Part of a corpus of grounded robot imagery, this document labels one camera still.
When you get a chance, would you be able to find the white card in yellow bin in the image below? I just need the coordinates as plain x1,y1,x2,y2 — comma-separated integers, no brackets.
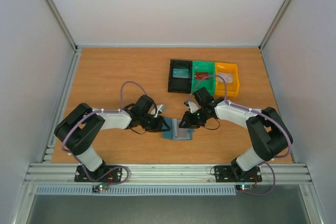
217,72,234,84

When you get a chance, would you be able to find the grey slotted cable duct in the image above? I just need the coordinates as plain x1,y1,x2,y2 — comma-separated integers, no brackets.
35,185,236,196

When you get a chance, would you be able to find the aluminium front rail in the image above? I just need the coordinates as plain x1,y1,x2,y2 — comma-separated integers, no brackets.
24,163,312,185

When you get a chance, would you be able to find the right small circuit board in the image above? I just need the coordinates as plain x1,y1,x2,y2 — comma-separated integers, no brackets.
236,184,255,191

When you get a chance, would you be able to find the teal blue card holder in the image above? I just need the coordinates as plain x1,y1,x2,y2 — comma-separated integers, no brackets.
162,117,194,141

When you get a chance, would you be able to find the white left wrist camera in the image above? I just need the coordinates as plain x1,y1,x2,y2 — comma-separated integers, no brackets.
152,104,166,118

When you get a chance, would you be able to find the red credit card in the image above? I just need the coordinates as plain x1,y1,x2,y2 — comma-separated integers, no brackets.
194,72,208,80

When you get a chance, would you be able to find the yellow storage bin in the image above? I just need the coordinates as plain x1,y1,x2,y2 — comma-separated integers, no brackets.
215,62,240,97

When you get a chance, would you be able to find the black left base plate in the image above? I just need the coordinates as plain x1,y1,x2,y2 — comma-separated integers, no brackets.
74,164,122,183

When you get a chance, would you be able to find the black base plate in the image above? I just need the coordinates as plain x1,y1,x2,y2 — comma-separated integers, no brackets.
213,165,262,183
74,164,122,183

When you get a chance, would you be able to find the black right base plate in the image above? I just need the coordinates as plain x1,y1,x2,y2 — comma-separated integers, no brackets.
213,165,262,183

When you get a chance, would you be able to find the small circuit board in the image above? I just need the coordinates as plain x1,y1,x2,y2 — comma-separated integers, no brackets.
91,184,109,193
236,184,255,191

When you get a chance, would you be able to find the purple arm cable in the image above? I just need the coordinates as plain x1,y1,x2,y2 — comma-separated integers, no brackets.
60,81,146,185
190,74,293,196

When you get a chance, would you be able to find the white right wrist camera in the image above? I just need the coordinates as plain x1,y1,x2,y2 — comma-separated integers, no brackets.
184,101,199,113

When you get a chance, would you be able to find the left small circuit board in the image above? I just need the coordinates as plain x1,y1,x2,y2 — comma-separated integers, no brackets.
91,184,109,193

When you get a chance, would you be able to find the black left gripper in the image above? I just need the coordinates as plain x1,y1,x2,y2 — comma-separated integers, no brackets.
140,113,171,132

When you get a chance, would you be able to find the black storage bin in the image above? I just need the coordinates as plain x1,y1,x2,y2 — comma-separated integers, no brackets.
167,59,193,93

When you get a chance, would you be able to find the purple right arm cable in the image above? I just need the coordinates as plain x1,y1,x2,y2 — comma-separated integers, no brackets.
190,74,293,196

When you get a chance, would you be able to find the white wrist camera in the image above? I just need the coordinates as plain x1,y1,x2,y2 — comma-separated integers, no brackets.
184,101,199,113
152,104,166,118

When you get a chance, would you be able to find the green storage bin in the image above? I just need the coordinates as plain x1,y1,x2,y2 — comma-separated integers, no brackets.
191,61,216,95

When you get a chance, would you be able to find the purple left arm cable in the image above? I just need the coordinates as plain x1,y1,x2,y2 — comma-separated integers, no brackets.
60,81,146,185

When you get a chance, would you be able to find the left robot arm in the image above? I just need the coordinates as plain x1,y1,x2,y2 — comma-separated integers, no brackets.
54,95,171,181

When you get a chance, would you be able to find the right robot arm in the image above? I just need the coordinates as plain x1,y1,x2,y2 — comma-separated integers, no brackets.
179,88,293,181

